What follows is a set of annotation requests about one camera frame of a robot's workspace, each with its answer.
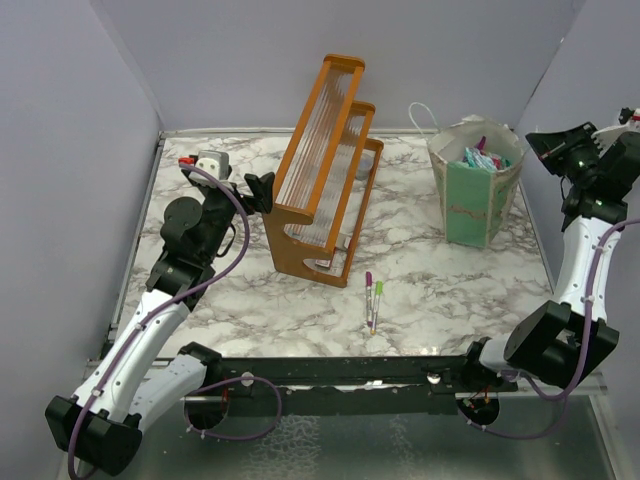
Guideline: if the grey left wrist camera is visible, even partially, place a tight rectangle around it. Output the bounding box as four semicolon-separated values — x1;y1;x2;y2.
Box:
178;150;232;185

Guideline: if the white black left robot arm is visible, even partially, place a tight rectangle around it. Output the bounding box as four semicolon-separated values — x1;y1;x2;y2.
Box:
45;166;275;479

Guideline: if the green capped marker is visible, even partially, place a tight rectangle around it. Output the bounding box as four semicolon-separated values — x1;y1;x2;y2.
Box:
370;281;383;335

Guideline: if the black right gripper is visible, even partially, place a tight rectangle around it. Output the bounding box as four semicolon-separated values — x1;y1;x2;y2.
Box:
526;122;605;186

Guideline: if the green patterned paper bag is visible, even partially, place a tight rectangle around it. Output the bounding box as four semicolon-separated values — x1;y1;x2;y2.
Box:
408;102;525;248

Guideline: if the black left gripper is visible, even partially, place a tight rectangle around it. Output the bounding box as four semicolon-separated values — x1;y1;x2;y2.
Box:
201;165;275;262

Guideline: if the purple capped marker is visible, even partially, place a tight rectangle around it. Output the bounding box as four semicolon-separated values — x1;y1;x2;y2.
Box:
365;271;373;328

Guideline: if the orange wooden tiered rack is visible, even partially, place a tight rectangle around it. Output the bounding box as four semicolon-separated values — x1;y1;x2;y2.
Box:
263;54;384;288

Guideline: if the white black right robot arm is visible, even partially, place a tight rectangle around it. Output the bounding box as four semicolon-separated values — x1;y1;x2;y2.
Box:
459;110;639;392

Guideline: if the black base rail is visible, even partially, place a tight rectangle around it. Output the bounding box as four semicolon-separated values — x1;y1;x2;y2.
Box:
180;342;517;420

